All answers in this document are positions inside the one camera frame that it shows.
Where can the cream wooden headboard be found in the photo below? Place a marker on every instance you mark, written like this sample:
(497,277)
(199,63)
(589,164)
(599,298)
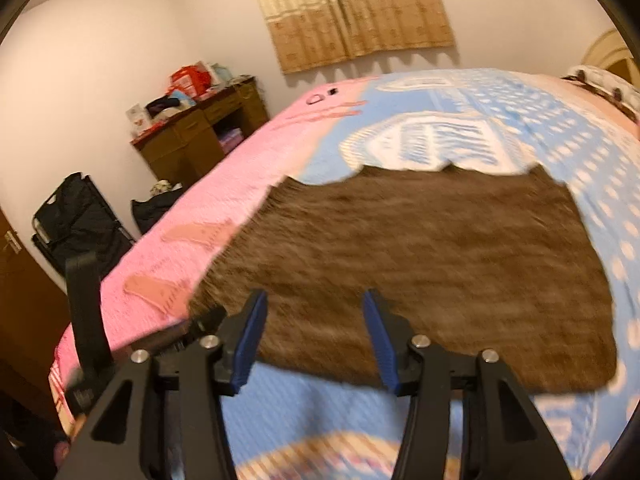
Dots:
(611,53)

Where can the brown striped knit sweater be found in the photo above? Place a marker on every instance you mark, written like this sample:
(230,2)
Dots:
(471,260)

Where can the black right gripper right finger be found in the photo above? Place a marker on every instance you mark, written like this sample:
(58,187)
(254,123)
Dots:
(504,436)

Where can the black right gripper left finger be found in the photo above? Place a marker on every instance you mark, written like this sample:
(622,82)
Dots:
(160,412)

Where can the pink and blue blanket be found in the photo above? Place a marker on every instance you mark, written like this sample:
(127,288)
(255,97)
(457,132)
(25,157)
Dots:
(288,425)

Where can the brown wooden door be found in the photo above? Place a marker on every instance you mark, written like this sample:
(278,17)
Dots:
(34,316)

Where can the beige patterned curtain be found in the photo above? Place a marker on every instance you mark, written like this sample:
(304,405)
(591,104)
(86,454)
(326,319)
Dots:
(308,34)

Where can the brown wooden desk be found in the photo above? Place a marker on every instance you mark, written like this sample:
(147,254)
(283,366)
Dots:
(186,147)

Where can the white photo card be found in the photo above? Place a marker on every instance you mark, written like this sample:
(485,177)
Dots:
(139,118)

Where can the red gift box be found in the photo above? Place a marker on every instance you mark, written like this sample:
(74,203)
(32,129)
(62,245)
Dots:
(191,80)

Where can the black bag on floor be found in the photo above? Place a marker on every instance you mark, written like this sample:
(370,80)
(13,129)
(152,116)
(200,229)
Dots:
(147,214)

